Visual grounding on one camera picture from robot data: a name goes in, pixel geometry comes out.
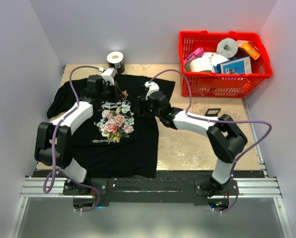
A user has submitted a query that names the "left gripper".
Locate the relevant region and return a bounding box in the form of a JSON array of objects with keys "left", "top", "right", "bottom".
[{"left": 99, "top": 81, "right": 126, "bottom": 104}]

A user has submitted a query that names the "black floral t-shirt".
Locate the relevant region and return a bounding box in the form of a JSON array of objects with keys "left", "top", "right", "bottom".
[{"left": 47, "top": 73, "right": 176, "bottom": 179}]

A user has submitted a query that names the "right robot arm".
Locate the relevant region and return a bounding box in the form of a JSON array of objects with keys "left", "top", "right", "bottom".
[{"left": 135, "top": 91, "right": 248, "bottom": 197}]

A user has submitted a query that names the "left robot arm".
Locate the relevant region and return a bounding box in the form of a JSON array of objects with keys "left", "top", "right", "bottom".
[{"left": 34, "top": 74, "right": 117, "bottom": 194}]

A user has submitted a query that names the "black brooch display box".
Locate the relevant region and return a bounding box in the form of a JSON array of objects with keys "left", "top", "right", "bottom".
[{"left": 205, "top": 108, "right": 221, "bottom": 117}]

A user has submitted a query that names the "black wrapped paper roll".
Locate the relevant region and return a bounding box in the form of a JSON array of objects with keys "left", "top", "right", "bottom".
[{"left": 106, "top": 51, "right": 125, "bottom": 74}]

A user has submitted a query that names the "red plastic basket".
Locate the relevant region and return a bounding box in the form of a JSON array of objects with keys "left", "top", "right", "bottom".
[{"left": 178, "top": 30, "right": 273, "bottom": 98}]

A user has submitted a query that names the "pink package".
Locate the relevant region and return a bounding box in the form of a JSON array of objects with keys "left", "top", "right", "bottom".
[{"left": 183, "top": 47, "right": 204, "bottom": 64}]

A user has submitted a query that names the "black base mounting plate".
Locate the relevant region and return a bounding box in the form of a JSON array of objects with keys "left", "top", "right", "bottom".
[{"left": 63, "top": 169, "right": 265, "bottom": 207}]

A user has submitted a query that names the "white paper roll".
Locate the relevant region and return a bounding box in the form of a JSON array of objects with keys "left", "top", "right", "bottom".
[{"left": 202, "top": 52, "right": 228, "bottom": 71}]

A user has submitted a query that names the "grey toilet paper roll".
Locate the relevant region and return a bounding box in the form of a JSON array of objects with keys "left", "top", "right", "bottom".
[{"left": 216, "top": 38, "right": 238, "bottom": 59}]

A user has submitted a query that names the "blue white box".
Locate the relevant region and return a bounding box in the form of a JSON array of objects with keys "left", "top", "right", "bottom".
[{"left": 215, "top": 57, "right": 252, "bottom": 74}]

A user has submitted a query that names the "orange carton box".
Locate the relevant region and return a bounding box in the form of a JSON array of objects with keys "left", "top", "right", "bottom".
[{"left": 236, "top": 40, "right": 261, "bottom": 60}]

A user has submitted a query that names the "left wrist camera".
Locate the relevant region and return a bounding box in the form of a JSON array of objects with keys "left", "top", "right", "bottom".
[{"left": 98, "top": 67, "right": 117, "bottom": 86}]

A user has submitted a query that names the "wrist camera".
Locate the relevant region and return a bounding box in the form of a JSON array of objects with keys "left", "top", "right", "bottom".
[
  {"left": 98, "top": 67, "right": 117, "bottom": 86},
  {"left": 144, "top": 81, "right": 159, "bottom": 101}
]

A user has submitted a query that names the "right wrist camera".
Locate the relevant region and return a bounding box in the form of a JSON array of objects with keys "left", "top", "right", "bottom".
[{"left": 144, "top": 81, "right": 159, "bottom": 101}]

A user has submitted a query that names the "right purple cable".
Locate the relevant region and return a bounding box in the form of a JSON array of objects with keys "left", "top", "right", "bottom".
[{"left": 148, "top": 69, "right": 272, "bottom": 214}]

